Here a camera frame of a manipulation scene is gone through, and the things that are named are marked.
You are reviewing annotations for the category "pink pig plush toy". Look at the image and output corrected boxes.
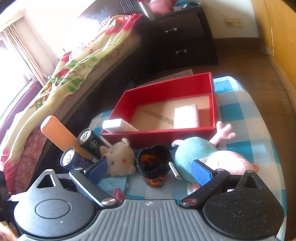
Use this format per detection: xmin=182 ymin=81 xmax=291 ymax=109
xmin=171 ymin=121 xmax=259 ymax=194

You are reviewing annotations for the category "striped knit sock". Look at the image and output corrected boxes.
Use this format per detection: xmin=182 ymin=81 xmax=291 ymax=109
xmin=136 ymin=144 xmax=173 ymax=188

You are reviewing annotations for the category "blue face mask on table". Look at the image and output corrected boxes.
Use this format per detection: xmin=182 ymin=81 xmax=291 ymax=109
xmin=97 ymin=176 xmax=130 ymax=195

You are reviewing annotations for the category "black starbucks coffee can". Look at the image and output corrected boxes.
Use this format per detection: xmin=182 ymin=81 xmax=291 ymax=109
xmin=77 ymin=128 xmax=107 ymax=160

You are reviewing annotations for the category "beige teddy bear plush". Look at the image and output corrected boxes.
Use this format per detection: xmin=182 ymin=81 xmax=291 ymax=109
xmin=100 ymin=138 xmax=136 ymax=177

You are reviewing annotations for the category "white foam block tall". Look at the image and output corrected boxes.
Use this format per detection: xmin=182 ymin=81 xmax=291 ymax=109
xmin=102 ymin=118 xmax=138 ymax=133

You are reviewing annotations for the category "blue checkered tablecloth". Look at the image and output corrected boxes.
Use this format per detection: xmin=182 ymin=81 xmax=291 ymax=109
xmin=89 ymin=75 xmax=288 ymax=241

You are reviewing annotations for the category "red cardboard box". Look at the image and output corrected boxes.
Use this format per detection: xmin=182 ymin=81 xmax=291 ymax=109
xmin=101 ymin=72 xmax=218 ymax=149

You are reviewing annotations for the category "beige window curtain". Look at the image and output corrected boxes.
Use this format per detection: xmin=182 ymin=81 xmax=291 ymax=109
xmin=3 ymin=23 xmax=48 ymax=86

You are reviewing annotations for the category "dark wooden nightstand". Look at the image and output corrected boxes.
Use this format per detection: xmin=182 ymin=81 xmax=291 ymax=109
xmin=135 ymin=5 xmax=218 ymax=71

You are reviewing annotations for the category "wooden wardrobe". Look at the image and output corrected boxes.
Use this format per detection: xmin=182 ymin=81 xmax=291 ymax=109
xmin=250 ymin=0 xmax=296 ymax=98

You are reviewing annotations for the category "pink container on nightstand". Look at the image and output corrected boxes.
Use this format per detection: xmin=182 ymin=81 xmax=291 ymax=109
xmin=149 ymin=0 xmax=176 ymax=16

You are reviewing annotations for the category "steel thermos bottle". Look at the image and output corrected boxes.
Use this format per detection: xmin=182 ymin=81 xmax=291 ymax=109
xmin=137 ymin=0 xmax=154 ymax=20

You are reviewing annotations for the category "wall power outlet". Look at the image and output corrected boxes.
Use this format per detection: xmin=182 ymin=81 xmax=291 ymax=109
xmin=224 ymin=18 xmax=243 ymax=28

